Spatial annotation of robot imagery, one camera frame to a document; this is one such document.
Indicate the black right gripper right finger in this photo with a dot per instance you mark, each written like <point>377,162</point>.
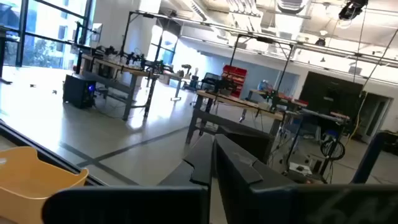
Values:
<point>242,180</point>

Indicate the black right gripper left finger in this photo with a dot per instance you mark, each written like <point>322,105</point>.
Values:
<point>199,168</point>

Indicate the black computer tower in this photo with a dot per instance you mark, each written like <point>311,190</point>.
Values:
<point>245,140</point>

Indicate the white power box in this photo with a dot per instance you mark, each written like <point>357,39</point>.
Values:
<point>292,171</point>

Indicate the wooden workbench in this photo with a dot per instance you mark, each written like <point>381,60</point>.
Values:
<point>236,101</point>
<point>130,96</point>
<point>258,92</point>

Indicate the black office chair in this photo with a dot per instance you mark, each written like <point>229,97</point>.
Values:
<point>211,79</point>

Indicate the table with dark blue legs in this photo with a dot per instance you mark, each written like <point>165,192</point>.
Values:
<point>323,115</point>

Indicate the large black screen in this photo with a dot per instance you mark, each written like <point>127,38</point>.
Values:
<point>329,90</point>

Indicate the dark stand leg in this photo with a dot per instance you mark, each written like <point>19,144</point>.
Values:
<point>368,158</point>

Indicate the black tower with blue light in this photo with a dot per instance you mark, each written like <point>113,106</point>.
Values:
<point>77,91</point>

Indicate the grey double door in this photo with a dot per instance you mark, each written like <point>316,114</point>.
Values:
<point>373,118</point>

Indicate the background computer monitor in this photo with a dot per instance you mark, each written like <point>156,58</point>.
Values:
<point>96,32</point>

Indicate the yellow plastic bin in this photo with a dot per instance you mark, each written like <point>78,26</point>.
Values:
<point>25,186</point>

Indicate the black workbench camera frame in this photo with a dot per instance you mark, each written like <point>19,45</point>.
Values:
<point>125,34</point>
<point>264,40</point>

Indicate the black ceiling camera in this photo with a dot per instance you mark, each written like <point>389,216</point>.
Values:
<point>353,9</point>

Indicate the black window frame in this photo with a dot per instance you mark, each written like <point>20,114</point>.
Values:
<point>21,31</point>

